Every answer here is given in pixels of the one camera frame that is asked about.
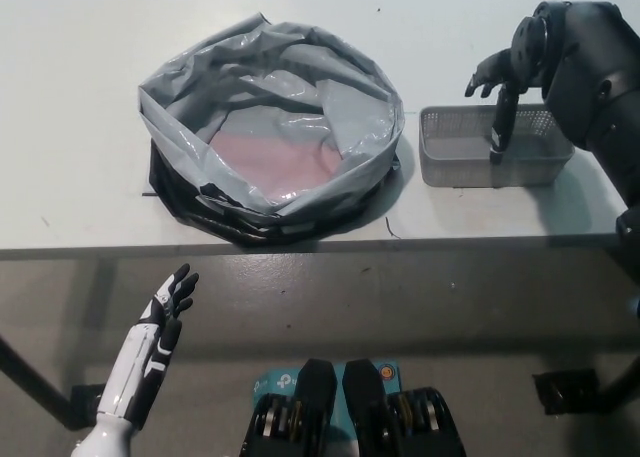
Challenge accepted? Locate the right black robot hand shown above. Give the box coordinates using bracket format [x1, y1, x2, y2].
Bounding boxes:
[464, 14, 551, 166]

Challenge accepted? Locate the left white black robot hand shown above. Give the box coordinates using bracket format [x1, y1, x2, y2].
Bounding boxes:
[95, 262, 200, 428]

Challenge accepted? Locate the small grey rectangular basket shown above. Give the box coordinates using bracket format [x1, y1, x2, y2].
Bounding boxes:
[418, 103, 576, 188]

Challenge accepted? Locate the bin with grey plastic liner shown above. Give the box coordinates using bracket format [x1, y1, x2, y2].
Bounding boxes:
[137, 11, 405, 251]

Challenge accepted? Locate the black table foot plate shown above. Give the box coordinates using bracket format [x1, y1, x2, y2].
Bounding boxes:
[72, 385, 106, 428]
[532, 371, 601, 421]

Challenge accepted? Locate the black table leg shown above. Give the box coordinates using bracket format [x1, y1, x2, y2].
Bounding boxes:
[0, 331, 84, 436]

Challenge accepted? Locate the blue box on floor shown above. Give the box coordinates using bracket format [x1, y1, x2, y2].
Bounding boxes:
[249, 360, 401, 457]

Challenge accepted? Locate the pink flat sheet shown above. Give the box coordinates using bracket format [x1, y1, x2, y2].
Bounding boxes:
[212, 129, 346, 203]

